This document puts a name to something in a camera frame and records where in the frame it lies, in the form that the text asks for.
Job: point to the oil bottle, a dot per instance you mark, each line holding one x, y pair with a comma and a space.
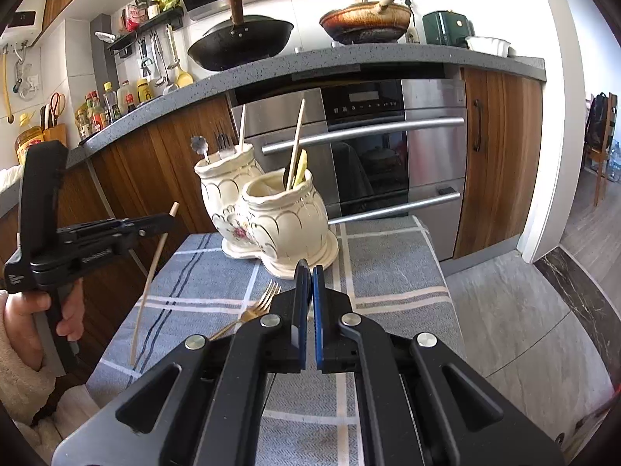
111, 102

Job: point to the gold fork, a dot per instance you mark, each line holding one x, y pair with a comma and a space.
260, 308

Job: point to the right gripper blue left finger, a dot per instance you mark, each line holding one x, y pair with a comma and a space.
235, 375

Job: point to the wooden chair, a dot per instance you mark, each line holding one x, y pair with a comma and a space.
599, 131

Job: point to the person's left hand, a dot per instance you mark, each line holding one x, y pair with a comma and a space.
19, 320

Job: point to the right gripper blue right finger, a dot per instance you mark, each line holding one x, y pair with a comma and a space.
385, 376

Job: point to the steel spoon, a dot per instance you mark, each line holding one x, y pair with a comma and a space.
199, 146

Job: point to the brown frying pan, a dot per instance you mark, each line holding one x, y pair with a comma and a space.
367, 22

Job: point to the yellow spatula hanging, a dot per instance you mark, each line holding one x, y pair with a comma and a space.
183, 78

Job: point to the stainless steel oven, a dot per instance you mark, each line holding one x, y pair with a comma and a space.
372, 145

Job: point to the black wall shelf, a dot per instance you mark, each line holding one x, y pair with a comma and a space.
174, 17

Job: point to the grey kitchen countertop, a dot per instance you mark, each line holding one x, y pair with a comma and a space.
291, 72

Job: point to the left wooden cabinet front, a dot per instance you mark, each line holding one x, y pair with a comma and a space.
142, 173

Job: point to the white bowl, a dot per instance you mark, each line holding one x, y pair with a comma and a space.
488, 45

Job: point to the cream ceramic utensil holder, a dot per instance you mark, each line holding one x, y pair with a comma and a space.
258, 218

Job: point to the yellow plastic spoon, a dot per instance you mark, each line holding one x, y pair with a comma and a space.
301, 168

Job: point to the wooden cabinet door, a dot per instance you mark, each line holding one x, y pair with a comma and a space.
504, 127

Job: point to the yellow sauce bottle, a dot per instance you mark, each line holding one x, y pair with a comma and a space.
144, 91

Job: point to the green air fryer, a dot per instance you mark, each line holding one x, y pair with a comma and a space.
444, 27

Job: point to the silver fork in holder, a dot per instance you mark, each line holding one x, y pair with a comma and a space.
223, 141

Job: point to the black wok wooden handle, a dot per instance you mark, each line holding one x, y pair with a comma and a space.
239, 40

